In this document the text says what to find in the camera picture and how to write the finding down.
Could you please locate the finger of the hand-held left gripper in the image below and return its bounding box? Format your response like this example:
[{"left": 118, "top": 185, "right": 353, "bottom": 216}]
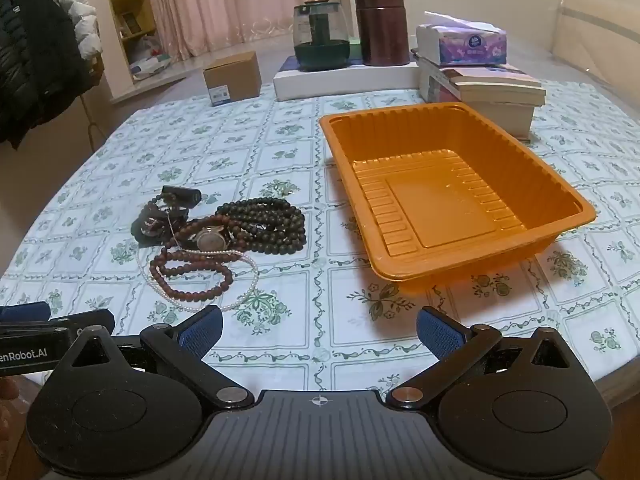
[
  {"left": 47, "top": 309, "right": 116, "bottom": 336},
  {"left": 0, "top": 302, "right": 51, "bottom": 322}
]

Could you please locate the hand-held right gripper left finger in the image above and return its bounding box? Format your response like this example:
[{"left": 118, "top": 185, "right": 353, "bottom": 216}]
[{"left": 60, "top": 305, "right": 255, "bottom": 409}]

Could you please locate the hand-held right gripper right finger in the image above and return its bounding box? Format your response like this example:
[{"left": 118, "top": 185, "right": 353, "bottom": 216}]
[{"left": 386, "top": 306, "right": 576, "bottom": 411}]

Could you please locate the reddish brown bead necklace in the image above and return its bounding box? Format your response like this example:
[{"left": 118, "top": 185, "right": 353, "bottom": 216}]
[{"left": 149, "top": 214, "right": 257, "bottom": 306}]

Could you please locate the white pearl necklace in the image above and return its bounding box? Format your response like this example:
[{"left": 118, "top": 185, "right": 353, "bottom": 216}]
[{"left": 136, "top": 245, "right": 260, "bottom": 311}]

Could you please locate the black strap wrist watch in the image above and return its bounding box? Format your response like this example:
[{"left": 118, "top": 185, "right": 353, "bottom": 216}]
[{"left": 175, "top": 224, "right": 236, "bottom": 253}]

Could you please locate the thin silver chain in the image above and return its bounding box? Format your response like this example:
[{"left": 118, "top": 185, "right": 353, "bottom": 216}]
[{"left": 162, "top": 200, "right": 183, "bottom": 248}]

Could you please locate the orange plastic tray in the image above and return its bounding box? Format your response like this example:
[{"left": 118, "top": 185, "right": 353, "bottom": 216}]
[{"left": 319, "top": 101, "right": 597, "bottom": 283}]

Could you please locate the dark bead necklace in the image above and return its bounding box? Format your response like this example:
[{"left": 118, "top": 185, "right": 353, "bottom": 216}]
[{"left": 216, "top": 198, "right": 307, "bottom": 255}]

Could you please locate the brown bead bracelet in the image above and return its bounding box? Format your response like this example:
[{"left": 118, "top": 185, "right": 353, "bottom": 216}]
[{"left": 137, "top": 198, "right": 190, "bottom": 231}]

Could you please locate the black glossy rectangular case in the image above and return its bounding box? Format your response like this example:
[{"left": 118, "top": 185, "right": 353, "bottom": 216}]
[{"left": 161, "top": 185, "right": 203, "bottom": 209}]

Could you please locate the floral tablecloth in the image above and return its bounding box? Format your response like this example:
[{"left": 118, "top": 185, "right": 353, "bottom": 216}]
[{"left": 0, "top": 80, "right": 640, "bottom": 411}]

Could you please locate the beige paperback book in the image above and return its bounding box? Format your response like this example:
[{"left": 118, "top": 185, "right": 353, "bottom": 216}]
[{"left": 447, "top": 66, "right": 547, "bottom": 107}]

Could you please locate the black puffer jacket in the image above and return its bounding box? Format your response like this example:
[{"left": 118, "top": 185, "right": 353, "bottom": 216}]
[{"left": 0, "top": 0, "right": 96, "bottom": 150}]

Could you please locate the brown cardboard box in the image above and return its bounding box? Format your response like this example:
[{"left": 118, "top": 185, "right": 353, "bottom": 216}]
[{"left": 203, "top": 51, "right": 262, "bottom": 107}]

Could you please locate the flat white box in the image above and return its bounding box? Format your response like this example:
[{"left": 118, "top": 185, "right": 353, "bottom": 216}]
[{"left": 273, "top": 55, "right": 421, "bottom": 102}]

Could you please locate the white plastic bag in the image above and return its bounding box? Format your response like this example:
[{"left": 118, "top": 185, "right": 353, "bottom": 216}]
[{"left": 129, "top": 35, "right": 173, "bottom": 80}]

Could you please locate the thin dark book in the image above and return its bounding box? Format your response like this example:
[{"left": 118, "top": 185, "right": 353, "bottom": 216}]
[{"left": 411, "top": 48, "right": 526, "bottom": 69}]

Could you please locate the purple white tissue pack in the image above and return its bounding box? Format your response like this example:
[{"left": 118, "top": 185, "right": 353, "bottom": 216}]
[{"left": 416, "top": 11, "right": 508, "bottom": 66}]

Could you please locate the green glass humidifier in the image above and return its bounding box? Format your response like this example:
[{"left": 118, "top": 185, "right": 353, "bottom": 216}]
[{"left": 293, "top": 0, "right": 351, "bottom": 72}]

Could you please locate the white puffer jacket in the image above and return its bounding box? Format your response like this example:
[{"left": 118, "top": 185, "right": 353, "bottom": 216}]
[{"left": 42, "top": 0, "right": 103, "bottom": 61}]

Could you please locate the brown cylindrical canister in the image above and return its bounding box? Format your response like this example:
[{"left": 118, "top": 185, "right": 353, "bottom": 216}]
[{"left": 354, "top": 0, "right": 411, "bottom": 67}]

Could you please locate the yellow wooden bookshelf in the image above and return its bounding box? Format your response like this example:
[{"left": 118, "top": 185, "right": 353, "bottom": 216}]
[{"left": 101, "top": 0, "right": 163, "bottom": 81}]

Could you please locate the pink curtain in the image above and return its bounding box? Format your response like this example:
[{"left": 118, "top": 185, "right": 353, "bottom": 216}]
[{"left": 142, "top": 0, "right": 351, "bottom": 61}]

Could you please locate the plastic covered headboard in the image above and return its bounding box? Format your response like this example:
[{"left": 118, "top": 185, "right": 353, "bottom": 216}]
[{"left": 550, "top": 0, "right": 640, "bottom": 73}]

